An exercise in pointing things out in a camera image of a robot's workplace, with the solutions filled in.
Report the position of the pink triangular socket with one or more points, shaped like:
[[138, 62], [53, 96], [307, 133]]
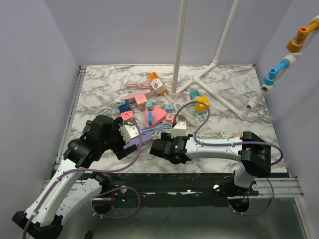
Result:
[[158, 115]]

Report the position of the pink square socket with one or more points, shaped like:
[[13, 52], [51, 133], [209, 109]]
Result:
[[127, 116]]

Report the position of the light blue power strip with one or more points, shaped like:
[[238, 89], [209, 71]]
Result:
[[162, 127]]

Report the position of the white flat plug adapter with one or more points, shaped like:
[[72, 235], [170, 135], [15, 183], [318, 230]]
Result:
[[226, 132]]

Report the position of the orange white cube socket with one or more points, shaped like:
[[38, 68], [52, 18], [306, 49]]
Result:
[[157, 84]]

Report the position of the white PVC pipe stand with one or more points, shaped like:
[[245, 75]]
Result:
[[197, 78]]

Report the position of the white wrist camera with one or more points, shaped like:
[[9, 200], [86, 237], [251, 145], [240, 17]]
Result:
[[180, 129], [128, 132]]

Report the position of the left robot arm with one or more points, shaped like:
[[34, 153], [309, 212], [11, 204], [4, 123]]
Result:
[[75, 182]]

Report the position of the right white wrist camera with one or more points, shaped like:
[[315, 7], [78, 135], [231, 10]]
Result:
[[180, 129]]

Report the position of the teal plug adapter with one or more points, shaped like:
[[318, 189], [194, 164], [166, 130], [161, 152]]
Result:
[[194, 94]]

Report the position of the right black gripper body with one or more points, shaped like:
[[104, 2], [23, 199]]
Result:
[[166, 136]]

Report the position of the purple power strip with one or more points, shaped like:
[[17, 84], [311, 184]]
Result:
[[146, 139]]

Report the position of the yellow cube socket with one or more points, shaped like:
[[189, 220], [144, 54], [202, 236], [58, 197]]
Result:
[[200, 108]]

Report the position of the beige cube socket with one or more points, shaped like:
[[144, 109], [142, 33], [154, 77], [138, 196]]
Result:
[[239, 134]]

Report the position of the pink long power strip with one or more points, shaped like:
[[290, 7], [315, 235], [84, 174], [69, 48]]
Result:
[[140, 98]]

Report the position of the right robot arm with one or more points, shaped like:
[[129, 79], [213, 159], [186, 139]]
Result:
[[253, 154]]

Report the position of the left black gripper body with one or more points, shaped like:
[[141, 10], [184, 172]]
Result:
[[115, 142]]

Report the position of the dark blue cube socket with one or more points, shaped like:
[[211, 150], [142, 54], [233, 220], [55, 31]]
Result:
[[125, 107]]

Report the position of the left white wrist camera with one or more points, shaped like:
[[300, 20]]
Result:
[[128, 132]]

